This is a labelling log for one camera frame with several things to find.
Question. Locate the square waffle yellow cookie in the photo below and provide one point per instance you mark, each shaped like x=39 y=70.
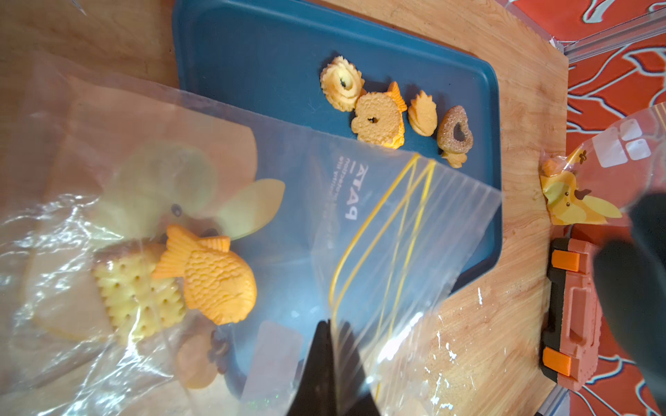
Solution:
x=138 y=306

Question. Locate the blue plastic tray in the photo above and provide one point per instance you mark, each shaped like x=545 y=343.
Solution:
x=265 y=57

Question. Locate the round swirl cookie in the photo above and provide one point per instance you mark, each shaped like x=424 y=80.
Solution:
x=342 y=84

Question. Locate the orange fish cookie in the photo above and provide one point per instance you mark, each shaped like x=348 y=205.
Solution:
x=216 y=281

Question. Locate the round tan cookie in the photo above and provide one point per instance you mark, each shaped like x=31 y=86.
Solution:
x=378 y=121

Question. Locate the flower pale cookie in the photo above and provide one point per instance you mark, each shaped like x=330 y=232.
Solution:
x=455 y=160

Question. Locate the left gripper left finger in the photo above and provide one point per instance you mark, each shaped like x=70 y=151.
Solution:
x=316 y=393

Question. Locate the orange tool case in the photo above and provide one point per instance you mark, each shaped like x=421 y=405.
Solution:
x=570 y=342

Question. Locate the heart hole brown cookie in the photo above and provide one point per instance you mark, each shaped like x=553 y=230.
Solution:
x=454 y=135

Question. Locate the clear resealable bag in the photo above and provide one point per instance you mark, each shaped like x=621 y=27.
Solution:
x=102 y=159
x=598 y=182

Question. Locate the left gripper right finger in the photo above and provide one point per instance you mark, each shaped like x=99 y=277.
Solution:
x=352 y=390

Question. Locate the black metal tongs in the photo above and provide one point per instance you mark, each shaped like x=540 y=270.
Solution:
x=630 y=281

